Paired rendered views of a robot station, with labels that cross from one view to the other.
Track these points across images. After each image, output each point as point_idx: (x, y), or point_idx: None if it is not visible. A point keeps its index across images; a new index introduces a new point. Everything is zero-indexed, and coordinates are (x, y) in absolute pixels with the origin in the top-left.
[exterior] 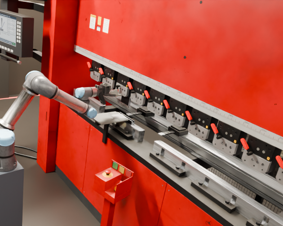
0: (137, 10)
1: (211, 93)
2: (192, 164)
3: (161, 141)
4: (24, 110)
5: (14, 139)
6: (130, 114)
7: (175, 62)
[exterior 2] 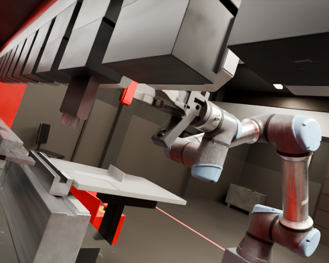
0: None
1: None
2: (4, 126)
3: (5, 137)
4: (283, 188)
5: (254, 210)
6: (17, 155)
7: None
